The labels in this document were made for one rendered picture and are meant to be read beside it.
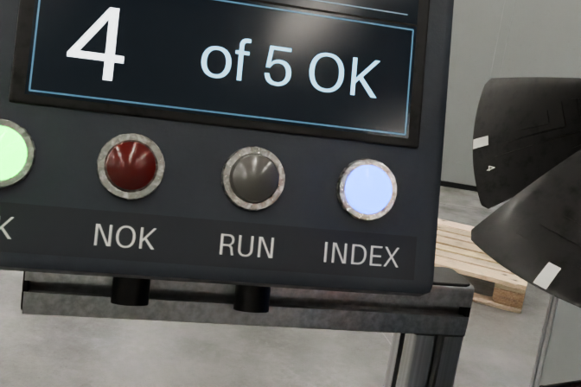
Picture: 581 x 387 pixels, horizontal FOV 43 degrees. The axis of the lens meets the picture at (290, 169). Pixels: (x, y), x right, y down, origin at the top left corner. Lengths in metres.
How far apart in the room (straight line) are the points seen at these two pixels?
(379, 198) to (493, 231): 0.64
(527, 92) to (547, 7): 5.44
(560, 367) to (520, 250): 1.63
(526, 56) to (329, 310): 6.24
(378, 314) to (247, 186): 0.14
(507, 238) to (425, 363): 0.52
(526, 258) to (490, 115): 0.39
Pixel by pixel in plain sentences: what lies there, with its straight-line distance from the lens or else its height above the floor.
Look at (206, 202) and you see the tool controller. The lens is 0.30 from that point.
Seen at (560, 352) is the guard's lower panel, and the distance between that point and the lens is 2.53.
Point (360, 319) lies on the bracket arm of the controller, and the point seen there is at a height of 1.03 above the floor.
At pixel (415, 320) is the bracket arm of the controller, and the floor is 1.03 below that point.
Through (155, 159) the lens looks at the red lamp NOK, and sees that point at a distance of 0.30.
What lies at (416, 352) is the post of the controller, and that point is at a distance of 0.42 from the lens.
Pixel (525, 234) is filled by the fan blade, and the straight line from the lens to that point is 0.93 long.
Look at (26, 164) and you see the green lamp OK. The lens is 0.30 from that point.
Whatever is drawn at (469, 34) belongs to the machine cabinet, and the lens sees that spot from 6.51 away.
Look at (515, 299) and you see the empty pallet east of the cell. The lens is 3.72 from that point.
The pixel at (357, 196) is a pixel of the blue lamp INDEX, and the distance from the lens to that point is 0.31.
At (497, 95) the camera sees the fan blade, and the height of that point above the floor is 1.12.
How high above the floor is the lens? 1.18
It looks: 11 degrees down
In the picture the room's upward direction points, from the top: 8 degrees clockwise
